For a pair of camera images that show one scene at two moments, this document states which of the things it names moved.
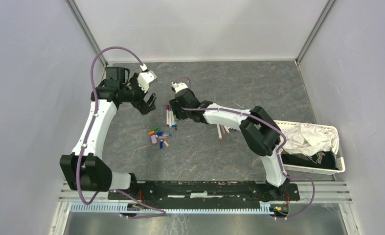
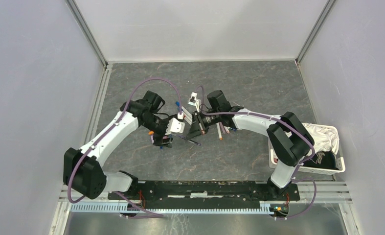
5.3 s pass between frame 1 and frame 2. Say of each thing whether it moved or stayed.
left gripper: moved
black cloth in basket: stayed
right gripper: moved
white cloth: stayed
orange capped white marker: stayed
